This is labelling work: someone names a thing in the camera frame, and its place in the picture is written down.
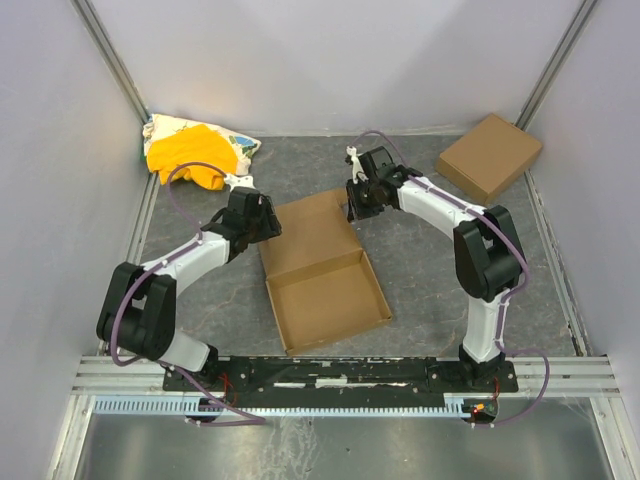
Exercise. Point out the aluminium corner post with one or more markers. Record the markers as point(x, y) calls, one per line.
point(558, 58)
point(101, 38)

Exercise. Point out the aluminium frame rail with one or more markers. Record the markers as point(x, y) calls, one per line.
point(579, 377)

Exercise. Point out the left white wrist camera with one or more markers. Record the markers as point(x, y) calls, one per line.
point(233, 181)

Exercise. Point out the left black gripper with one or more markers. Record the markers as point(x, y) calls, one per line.
point(270, 220)

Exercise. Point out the white patterned cloth bag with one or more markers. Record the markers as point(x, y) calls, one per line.
point(161, 126)

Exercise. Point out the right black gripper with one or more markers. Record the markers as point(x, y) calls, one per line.
point(355, 198)

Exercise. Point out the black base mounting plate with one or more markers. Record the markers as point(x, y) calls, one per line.
point(284, 382)

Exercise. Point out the yellow cloth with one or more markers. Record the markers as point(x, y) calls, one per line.
point(197, 154)

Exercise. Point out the closed brown cardboard box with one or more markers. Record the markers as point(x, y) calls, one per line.
point(484, 162)

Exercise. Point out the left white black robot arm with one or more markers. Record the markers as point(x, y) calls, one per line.
point(140, 307)

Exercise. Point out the left aluminium corner post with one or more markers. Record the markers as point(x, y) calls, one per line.
point(101, 38)

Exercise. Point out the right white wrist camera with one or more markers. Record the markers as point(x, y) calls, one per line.
point(352, 159)

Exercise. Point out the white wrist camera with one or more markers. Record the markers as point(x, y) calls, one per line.
point(352, 159)
point(233, 181)

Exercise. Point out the right aluminium corner post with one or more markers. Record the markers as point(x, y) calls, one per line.
point(558, 58)

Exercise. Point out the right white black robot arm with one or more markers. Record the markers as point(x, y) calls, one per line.
point(488, 256)

